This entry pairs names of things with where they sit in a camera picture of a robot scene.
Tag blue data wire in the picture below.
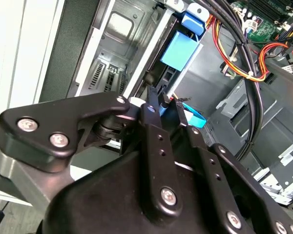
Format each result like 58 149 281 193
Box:
158 102 207 129

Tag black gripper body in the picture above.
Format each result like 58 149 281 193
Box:
39 150 235 234

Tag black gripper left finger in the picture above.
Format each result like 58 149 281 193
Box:
0 86 184 222

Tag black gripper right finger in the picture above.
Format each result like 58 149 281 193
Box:
175 100 293 234

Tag hard disk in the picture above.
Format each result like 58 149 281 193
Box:
140 3 209 103

